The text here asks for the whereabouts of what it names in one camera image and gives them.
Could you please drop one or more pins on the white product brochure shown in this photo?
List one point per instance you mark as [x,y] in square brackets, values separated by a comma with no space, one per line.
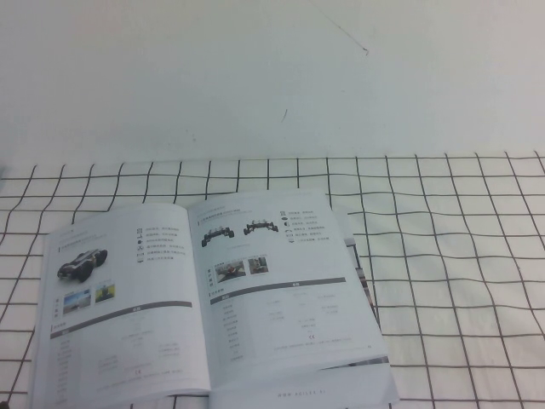
[277,307]

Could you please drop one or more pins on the white black grid tablecloth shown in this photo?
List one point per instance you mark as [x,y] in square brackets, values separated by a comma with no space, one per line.
[447,298]

